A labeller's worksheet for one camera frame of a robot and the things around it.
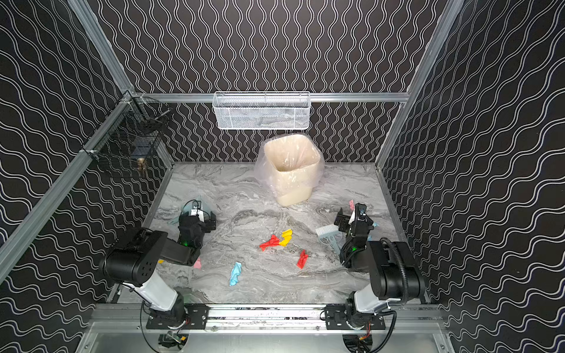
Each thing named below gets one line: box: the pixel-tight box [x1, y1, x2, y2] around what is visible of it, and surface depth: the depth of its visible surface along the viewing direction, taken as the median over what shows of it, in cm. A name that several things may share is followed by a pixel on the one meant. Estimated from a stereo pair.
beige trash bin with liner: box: [254, 133, 326, 207], surface depth 95 cm
